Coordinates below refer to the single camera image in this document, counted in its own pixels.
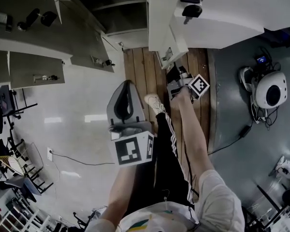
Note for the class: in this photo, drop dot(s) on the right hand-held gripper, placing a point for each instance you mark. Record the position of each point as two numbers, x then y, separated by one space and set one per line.
199 86

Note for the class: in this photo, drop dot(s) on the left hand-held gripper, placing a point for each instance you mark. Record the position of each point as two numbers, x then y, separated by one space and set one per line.
128 151

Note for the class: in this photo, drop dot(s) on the white cabinet door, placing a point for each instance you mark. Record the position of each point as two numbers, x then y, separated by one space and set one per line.
220 18

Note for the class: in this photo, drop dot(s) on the grey metal lockers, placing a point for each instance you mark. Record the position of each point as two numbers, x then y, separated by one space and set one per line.
33 57

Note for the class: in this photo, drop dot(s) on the person's left forearm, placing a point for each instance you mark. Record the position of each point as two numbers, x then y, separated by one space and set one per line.
122 190

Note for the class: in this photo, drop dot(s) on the person's right forearm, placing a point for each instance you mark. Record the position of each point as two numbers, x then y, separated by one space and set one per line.
193 134

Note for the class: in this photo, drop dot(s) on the white sneaker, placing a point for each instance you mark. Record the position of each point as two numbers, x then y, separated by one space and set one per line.
154 103

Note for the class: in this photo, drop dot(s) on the wooden plank platform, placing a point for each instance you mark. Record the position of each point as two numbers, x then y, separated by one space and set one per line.
140 66

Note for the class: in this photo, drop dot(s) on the chrome door latch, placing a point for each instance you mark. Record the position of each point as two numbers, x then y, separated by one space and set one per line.
42 77
96 60

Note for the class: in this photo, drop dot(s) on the black striped trousers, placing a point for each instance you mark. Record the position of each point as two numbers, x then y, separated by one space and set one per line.
164 168

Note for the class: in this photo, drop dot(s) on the small device with blue screen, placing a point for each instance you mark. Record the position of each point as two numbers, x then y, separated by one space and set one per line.
261 60

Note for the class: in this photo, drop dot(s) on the white domed device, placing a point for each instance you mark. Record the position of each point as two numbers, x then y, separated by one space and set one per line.
262 86

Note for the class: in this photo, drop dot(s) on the white power socket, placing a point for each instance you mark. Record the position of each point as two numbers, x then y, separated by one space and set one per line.
50 155

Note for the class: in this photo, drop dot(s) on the black power adapter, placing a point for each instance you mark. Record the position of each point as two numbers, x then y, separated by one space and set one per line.
245 131

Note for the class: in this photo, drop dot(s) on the black office chair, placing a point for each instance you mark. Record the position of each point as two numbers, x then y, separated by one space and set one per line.
4 100

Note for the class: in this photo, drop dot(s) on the grey chair with black legs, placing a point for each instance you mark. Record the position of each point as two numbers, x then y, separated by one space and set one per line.
19 181

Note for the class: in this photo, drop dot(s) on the person's white shirt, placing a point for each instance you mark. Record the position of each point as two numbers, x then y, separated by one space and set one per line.
217 197

